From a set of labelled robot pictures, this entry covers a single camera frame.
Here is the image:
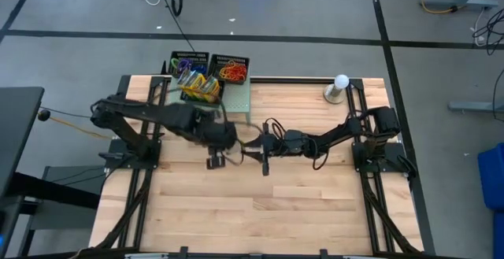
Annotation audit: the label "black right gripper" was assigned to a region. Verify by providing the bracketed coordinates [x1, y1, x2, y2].
[241, 122, 317, 177]

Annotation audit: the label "orange rubber band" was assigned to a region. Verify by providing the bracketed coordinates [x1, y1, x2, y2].
[227, 68, 246, 82]

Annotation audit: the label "black desk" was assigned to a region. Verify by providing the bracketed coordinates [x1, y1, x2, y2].
[0, 86, 46, 197]

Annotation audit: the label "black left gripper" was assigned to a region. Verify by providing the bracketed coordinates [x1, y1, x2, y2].
[201, 120, 243, 171]

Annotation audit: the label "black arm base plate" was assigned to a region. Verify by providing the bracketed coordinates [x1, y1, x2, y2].
[98, 139, 162, 170]
[352, 140, 418, 173]

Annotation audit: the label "blue-printed Crayola crayon box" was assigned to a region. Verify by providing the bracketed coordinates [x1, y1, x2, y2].
[180, 87, 220, 105]

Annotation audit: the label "white globe bulb lamp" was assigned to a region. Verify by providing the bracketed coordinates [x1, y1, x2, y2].
[323, 74, 350, 105]

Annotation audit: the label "blue plastic bin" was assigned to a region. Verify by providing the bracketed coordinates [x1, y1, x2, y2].
[477, 142, 504, 211]
[492, 211, 504, 259]

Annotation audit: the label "long red rubber band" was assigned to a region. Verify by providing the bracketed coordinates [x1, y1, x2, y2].
[219, 148, 245, 168]

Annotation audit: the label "black plastic basket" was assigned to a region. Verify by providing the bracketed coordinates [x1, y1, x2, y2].
[168, 51, 210, 80]
[179, 76, 227, 109]
[207, 54, 250, 86]

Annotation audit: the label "thin yellow cable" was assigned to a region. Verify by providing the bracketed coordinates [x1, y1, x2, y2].
[49, 115, 113, 141]

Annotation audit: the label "black floor cables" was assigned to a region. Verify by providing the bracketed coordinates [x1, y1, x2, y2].
[471, 9, 504, 55]

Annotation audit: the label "black hanging cable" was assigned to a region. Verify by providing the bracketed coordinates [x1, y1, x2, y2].
[157, 0, 198, 54]

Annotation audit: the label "green metal shelf riser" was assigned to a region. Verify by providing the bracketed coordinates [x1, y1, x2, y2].
[166, 64, 252, 128]

